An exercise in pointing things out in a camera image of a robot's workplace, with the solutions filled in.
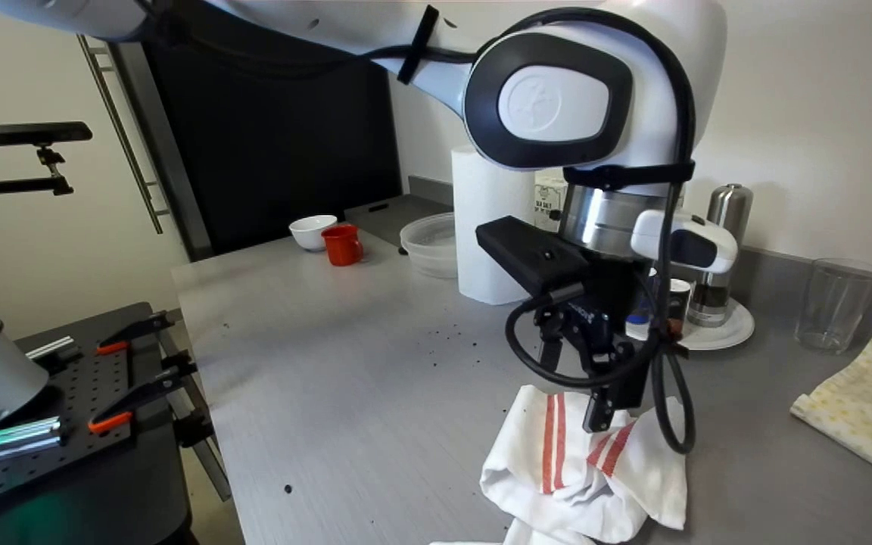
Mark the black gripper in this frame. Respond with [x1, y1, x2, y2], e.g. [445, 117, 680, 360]
[532, 260, 671, 432]

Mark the white towel with red stripes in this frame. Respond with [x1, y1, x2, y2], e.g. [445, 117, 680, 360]
[479, 384, 687, 545]

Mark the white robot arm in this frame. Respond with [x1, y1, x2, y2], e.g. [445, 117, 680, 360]
[0, 0, 739, 429]

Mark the white paper towel roll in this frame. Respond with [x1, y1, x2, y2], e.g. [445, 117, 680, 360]
[450, 152, 532, 305]

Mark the white plate with items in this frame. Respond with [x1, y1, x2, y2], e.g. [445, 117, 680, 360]
[680, 281, 753, 353]

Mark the silver shaker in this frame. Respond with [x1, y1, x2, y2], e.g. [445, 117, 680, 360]
[708, 181, 753, 305]

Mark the clear plastic container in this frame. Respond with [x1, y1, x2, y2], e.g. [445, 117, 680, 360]
[400, 211, 456, 280]

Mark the clear drinking glass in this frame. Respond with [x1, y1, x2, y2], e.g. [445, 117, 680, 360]
[796, 260, 872, 353]

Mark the red plastic cup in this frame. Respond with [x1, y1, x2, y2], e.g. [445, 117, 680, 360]
[320, 224, 364, 268]

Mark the white ceramic bowl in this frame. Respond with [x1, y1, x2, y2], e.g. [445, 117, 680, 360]
[286, 214, 335, 252]

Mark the orange black clamp near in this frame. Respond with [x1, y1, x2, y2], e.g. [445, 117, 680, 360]
[85, 352, 196, 437]

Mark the orange black clamp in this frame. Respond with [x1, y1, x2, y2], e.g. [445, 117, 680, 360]
[97, 313, 176, 353]
[85, 352, 196, 437]

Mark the black refrigerator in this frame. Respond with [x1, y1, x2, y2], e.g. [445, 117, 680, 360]
[111, 21, 400, 260]

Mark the orange black clamp far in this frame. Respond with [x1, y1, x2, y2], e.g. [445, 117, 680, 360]
[97, 313, 176, 353]

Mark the black optical breadboard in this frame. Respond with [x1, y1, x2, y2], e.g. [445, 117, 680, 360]
[0, 304, 183, 505]

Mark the black looped cable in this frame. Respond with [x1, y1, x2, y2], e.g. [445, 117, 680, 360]
[498, 292, 698, 456]

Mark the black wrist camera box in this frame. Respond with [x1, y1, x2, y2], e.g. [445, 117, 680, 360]
[476, 214, 591, 305]

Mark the black camera on stand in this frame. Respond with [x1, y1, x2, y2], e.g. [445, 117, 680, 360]
[0, 122, 90, 198]

